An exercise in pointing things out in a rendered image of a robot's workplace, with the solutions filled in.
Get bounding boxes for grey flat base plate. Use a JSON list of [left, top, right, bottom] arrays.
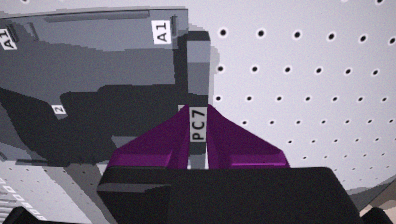
[[0, 0, 396, 224]]

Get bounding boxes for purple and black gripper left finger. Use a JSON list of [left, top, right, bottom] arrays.
[[105, 104, 190, 170]]

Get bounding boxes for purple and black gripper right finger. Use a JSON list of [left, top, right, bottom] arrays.
[[206, 104, 291, 169]]

